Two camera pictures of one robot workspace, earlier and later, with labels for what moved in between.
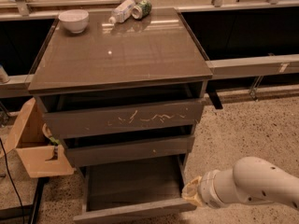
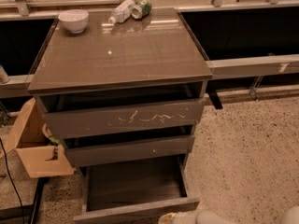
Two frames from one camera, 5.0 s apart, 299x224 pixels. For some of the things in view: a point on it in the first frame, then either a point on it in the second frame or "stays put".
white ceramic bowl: x=74 y=21 stays put
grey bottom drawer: x=133 y=189 stays put
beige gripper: x=206 y=188 -> x=186 y=218
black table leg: x=41 y=181 stays put
